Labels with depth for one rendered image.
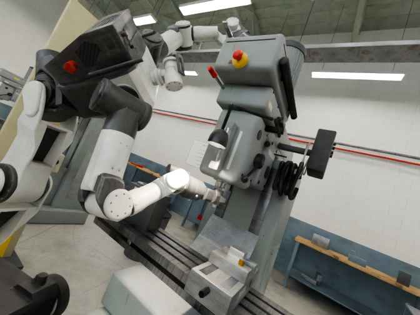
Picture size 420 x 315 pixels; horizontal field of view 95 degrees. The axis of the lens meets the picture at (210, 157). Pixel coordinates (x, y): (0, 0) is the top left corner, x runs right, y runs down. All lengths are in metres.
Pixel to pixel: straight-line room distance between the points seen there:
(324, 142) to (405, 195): 4.29
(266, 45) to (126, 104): 0.55
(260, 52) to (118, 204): 0.70
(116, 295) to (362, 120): 5.42
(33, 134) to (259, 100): 0.84
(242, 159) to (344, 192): 4.39
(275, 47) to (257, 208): 0.82
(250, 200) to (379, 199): 4.14
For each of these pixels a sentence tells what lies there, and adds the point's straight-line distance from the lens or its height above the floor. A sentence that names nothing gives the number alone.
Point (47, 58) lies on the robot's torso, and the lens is 1.05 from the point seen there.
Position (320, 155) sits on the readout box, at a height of 1.59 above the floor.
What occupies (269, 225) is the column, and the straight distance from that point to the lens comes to 1.19.
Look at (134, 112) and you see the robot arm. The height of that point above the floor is 1.40.
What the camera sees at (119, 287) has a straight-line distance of 0.87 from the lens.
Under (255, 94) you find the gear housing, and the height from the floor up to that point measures 1.68.
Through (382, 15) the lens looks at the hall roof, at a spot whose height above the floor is 6.20.
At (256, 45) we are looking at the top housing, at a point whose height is 1.83.
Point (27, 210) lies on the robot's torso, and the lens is 1.07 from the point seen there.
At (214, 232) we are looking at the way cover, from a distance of 1.25.
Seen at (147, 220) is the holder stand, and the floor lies 0.99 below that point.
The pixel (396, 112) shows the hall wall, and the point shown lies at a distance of 5.78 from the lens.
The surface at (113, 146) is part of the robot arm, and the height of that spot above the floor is 1.28.
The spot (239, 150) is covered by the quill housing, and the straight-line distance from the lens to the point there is 0.80.
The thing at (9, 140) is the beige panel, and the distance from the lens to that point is 2.19.
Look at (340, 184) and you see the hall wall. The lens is 5.10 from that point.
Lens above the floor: 1.29
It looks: 6 degrees up
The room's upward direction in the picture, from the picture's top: 21 degrees clockwise
